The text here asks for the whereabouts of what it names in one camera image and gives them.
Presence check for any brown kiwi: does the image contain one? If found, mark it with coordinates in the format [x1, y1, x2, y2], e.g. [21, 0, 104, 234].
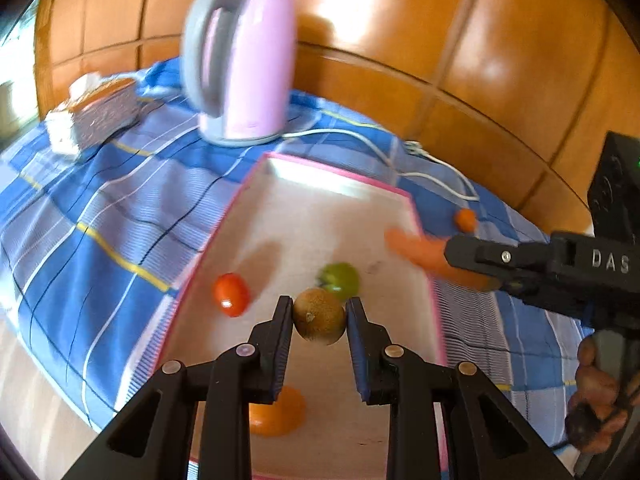
[293, 288, 347, 346]

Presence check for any orange carrot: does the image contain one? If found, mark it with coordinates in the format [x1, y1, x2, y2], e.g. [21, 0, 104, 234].
[385, 228, 501, 292]

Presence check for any silver glitter tissue box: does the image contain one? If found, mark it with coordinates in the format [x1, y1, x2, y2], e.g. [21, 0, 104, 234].
[46, 74, 142, 153]

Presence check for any pink electric kettle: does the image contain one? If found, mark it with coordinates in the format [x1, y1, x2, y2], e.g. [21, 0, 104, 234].
[183, 0, 297, 147]

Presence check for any white power cord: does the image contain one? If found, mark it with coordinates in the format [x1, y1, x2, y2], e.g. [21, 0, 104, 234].
[282, 127, 481, 203]

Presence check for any person's right hand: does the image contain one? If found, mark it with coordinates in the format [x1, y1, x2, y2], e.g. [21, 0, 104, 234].
[565, 335, 631, 453]

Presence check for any red tomato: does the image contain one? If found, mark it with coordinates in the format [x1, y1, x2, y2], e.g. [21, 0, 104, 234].
[213, 273, 251, 318]

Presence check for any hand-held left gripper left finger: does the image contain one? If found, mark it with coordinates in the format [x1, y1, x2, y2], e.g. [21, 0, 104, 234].
[65, 296, 294, 480]

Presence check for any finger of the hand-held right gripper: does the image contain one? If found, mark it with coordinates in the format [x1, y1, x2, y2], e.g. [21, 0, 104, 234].
[444, 234, 552, 302]

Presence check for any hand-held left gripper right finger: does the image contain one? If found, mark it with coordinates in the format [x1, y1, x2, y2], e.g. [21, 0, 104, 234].
[346, 297, 576, 480]

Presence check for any pink shallow tray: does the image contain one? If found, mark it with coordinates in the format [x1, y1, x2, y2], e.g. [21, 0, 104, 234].
[150, 152, 448, 480]

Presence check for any large orange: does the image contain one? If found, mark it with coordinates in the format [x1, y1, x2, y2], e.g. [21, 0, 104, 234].
[249, 386, 307, 436]

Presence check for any blue plaid blanket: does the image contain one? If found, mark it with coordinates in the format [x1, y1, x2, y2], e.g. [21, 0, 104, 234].
[0, 55, 596, 480]

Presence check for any green tomato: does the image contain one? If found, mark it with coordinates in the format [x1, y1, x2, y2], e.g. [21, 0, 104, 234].
[320, 262, 361, 297]

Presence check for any wooden panelled wardrobe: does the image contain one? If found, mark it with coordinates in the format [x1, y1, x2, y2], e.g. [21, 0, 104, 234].
[35, 0, 640, 241]

